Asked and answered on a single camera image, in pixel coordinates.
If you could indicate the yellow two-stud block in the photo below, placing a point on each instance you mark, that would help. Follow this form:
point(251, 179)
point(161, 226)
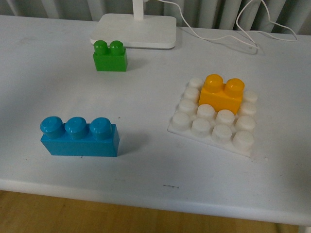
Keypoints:
point(222, 96)

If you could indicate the blue three-stud block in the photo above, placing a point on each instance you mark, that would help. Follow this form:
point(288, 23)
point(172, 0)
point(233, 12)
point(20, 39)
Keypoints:
point(76, 137)

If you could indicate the green two-stud block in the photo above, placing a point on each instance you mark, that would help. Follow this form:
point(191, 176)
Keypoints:
point(110, 58)

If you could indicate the white studded base plate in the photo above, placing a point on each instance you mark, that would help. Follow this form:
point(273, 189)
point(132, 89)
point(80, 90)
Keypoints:
point(218, 129)

